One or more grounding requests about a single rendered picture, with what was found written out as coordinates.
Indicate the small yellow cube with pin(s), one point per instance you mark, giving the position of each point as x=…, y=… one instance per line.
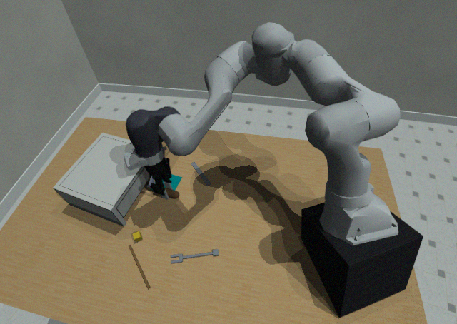
x=137, y=236

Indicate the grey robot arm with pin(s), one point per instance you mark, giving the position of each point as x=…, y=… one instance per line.
x=351, y=114

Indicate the grey flat bar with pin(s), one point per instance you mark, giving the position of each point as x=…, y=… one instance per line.
x=207, y=182

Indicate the teal square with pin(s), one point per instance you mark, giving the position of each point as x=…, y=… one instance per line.
x=175, y=181

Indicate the grey metal hook with dark handle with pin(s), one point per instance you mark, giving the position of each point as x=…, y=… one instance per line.
x=171, y=193

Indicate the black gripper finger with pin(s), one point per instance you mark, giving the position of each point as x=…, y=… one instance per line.
x=158, y=186
x=166, y=177

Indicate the grey wrench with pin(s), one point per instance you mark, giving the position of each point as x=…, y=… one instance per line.
x=181, y=257

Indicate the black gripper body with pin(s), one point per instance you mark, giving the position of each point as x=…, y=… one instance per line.
x=156, y=169

